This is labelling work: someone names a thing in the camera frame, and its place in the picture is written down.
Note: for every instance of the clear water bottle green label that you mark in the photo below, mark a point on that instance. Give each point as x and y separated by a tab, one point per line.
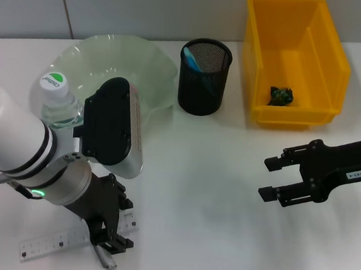
53	83

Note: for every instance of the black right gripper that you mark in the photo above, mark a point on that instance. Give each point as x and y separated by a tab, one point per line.
339	164

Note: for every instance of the grey pen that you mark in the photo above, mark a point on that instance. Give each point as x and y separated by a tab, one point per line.
106	261

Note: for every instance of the blue scissors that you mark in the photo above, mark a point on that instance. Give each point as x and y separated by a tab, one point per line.
191	60

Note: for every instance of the yellow plastic bin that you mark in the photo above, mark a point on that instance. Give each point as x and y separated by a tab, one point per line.
287	40

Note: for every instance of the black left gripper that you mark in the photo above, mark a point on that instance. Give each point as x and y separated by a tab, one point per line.
101	204

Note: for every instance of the transparent plastic ruler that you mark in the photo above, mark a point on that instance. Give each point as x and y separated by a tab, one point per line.
47	245

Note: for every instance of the green glass fruit plate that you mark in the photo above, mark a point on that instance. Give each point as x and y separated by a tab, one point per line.
111	56

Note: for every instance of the black mesh pen holder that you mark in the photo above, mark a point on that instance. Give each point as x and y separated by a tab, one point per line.
202	102

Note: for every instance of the green plastic wrapper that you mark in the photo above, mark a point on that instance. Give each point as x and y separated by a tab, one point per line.
282	96

